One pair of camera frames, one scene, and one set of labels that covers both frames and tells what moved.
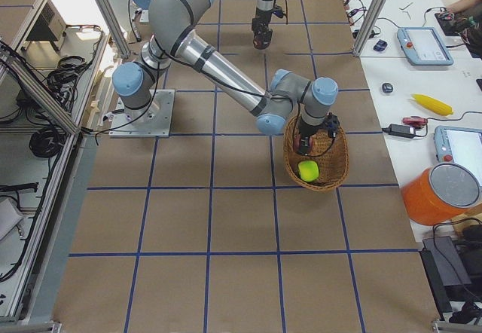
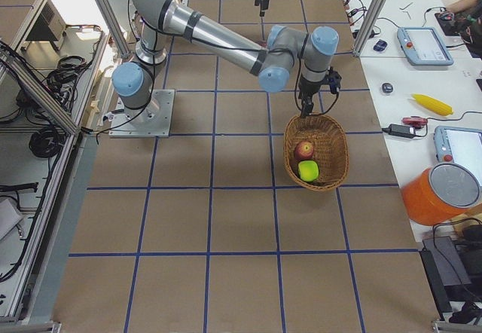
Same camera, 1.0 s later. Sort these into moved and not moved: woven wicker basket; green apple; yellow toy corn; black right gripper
Moved: black right gripper
Not moved: green apple; woven wicker basket; yellow toy corn
